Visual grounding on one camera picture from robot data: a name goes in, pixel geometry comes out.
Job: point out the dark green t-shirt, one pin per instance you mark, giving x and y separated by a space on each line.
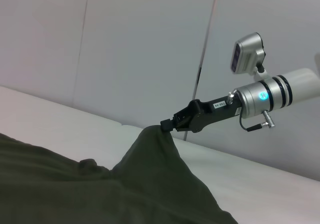
87 189

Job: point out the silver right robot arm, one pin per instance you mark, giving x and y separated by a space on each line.
252 99

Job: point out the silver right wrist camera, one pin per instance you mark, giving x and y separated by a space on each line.
246 52

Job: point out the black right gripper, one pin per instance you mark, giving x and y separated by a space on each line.
205 116

